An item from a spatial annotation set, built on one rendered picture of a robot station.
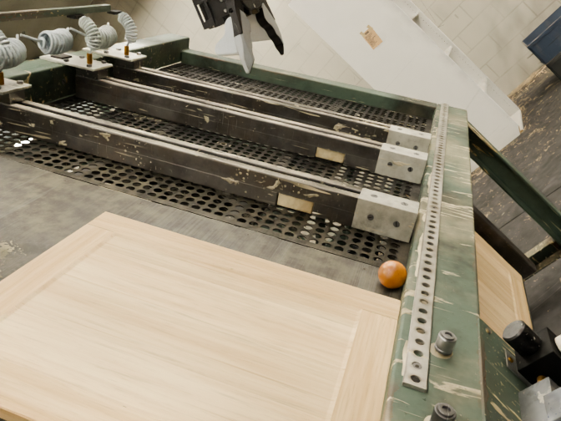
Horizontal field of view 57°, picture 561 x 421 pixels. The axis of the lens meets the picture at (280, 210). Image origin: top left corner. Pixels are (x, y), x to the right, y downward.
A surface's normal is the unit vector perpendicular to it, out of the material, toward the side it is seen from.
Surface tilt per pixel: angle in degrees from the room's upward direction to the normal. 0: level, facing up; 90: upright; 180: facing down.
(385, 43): 90
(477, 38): 90
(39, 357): 59
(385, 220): 90
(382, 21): 90
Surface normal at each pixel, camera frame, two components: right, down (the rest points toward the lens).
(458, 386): 0.15, -0.88
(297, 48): -0.35, 0.44
